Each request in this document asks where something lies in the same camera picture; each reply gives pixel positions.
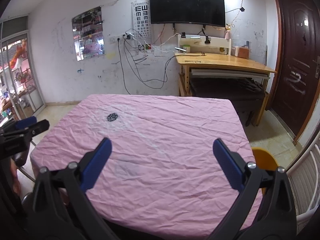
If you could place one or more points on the black wall television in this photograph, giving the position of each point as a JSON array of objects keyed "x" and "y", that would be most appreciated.
[{"x": 187, "y": 5}]

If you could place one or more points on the white slatted chair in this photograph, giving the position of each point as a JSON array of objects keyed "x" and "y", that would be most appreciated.
[{"x": 303, "y": 180}]

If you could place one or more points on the red green switch box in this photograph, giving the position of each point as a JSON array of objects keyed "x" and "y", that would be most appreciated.
[{"x": 147, "y": 47}]

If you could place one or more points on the orange desk box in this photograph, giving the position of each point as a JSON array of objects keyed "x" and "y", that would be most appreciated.
[{"x": 243, "y": 53}]

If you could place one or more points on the wooden desk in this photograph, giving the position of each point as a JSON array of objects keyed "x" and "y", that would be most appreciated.
[{"x": 225, "y": 61}]

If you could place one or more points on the yellow trash bin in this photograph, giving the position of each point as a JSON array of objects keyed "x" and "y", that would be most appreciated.
[{"x": 265, "y": 160}]

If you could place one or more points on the dark leather chair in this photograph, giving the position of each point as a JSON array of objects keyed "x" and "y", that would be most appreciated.
[{"x": 25, "y": 160}]

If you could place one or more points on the person's left forearm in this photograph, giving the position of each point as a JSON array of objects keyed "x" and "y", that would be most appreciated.
[{"x": 15, "y": 180}]

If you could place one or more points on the white charger plug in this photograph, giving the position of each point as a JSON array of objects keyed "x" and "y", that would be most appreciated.
[{"x": 130, "y": 35}]

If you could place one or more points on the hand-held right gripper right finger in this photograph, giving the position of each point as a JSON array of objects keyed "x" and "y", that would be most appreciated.
[{"x": 228, "y": 167}]

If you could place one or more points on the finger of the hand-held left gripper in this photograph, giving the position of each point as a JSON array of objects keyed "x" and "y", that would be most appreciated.
[
  {"x": 25, "y": 123},
  {"x": 38, "y": 128}
]

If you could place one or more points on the green white jar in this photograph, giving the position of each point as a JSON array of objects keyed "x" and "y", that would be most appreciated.
[{"x": 186, "y": 49}]

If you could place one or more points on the pink vase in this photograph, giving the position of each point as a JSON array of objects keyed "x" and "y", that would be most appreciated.
[{"x": 227, "y": 35}]

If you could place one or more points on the glass display cabinet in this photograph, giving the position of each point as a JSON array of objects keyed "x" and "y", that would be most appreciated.
[{"x": 22, "y": 80}]

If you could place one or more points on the pink tablecloth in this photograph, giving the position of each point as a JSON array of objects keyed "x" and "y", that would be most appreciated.
[{"x": 162, "y": 130}]

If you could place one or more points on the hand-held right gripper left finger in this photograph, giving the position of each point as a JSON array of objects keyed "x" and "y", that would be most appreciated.
[{"x": 97, "y": 165}]

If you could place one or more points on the wall mirror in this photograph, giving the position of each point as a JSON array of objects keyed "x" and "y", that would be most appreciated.
[{"x": 87, "y": 35}]

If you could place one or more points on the white desk shelf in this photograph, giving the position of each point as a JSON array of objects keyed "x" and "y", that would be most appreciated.
[{"x": 217, "y": 42}]

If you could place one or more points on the dark brown bench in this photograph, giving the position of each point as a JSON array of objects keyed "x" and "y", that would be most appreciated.
[{"x": 225, "y": 90}]

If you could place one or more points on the small dark beaded disc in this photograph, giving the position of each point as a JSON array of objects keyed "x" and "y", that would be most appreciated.
[{"x": 112, "y": 117}]

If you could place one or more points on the eye chart poster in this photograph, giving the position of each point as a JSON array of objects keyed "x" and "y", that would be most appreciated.
[{"x": 141, "y": 17}]

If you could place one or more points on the dark brown door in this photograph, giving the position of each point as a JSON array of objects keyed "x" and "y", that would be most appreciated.
[{"x": 295, "y": 67}]

